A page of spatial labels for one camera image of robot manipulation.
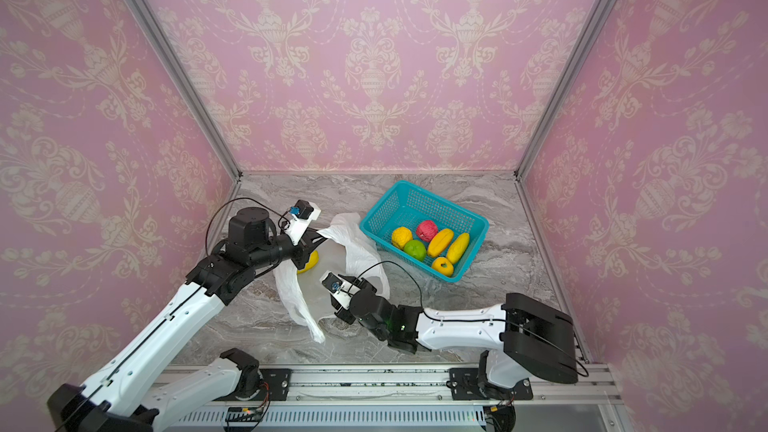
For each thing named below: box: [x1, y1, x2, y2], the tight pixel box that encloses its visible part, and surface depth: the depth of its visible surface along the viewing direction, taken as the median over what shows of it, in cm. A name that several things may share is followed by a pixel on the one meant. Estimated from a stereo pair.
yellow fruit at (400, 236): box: [391, 226, 413, 250], surface depth 98 cm
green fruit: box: [403, 240, 427, 261], surface depth 94 cm
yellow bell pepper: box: [431, 256, 454, 277], surface depth 91 cm
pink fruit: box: [416, 220, 439, 242], surface depth 99 cm
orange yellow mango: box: [428, 228, 454, 258], surface depth 98 cm
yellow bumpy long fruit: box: [446, 232, 470, 264], surface depth 97 cm
